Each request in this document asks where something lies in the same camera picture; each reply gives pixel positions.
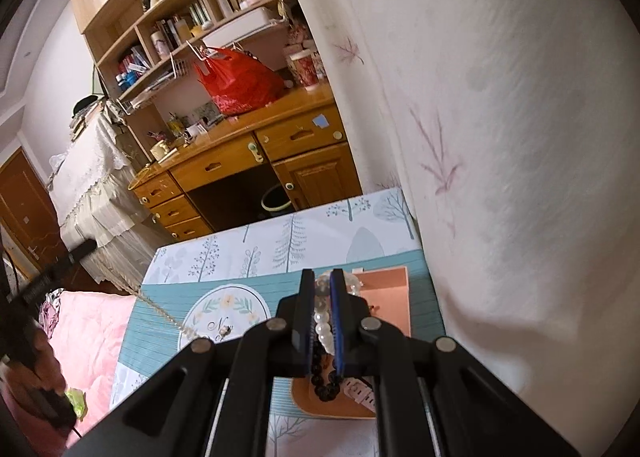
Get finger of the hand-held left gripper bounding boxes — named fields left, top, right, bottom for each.
left=10, top=238, right=98, bottom=313

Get white wire rack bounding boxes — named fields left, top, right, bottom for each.
left=116, top=43, right=202, bottom=114

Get white lace cover cloth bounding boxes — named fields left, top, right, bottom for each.
left=46, top=102, right=172, bottom=284

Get white pearl bracelet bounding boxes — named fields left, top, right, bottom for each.
left=312, top=271, right=363, bottom=354

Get wooden desk with drawers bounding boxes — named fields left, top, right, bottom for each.
left=128, top=82, right=364, bottom=244

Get yellow hoop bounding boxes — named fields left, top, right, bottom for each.
left=127, top=168, right=154, bottom=190

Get black bead bracelet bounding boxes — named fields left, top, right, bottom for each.
left=309, top=352, right=347, bottom=401

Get pink plastic tray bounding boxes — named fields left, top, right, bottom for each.
left=290, top=267, right=412, bottom=421

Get green wrapper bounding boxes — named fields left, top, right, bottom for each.
left=65, top=387, right=89, bottom=421

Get red plastic bag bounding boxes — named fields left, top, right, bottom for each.
left=194, top=48, right=286, bottom=117

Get stack of books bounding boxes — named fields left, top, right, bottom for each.
left=69, top=96, right=107, bottom=138

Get floral cloth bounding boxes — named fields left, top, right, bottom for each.
left=39, top=289, right=64, bottom=334

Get wooden bookshelf hutch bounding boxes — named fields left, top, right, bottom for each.
left=65, top=0, right=302, bottom=114

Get tree print tablecloth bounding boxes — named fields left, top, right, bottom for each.
left=109, top=187, right=447, bottom=457

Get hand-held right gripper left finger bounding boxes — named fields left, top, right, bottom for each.
left=65, top=268, right=317, bottom=457

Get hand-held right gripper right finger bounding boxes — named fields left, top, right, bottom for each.
left=330, top=268, right=583, bottom=457

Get person's left hand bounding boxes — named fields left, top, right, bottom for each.
left=27, top=332, right=69, bottom=396

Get black waste bin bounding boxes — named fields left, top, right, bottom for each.
left=260, top=184, right=294, bottom=218

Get brown wooden door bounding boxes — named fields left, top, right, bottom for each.
left=0, top=147, right=67, bottom=284

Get white storage box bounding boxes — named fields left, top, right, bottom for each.
left=199, top=7, right=287, bottom=48

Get white leaf print curtain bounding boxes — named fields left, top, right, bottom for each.
left=269, top=0, right=640, bottom=457

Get pink smartwatch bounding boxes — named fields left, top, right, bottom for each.
left=340, top=374, right=377, bottom=416

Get pink blanket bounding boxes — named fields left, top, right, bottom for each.
left=0, top=288, right=139, bottom=440

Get red patterned paper cup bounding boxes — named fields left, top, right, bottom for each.
left=287, top=49, right=321, bottom=88

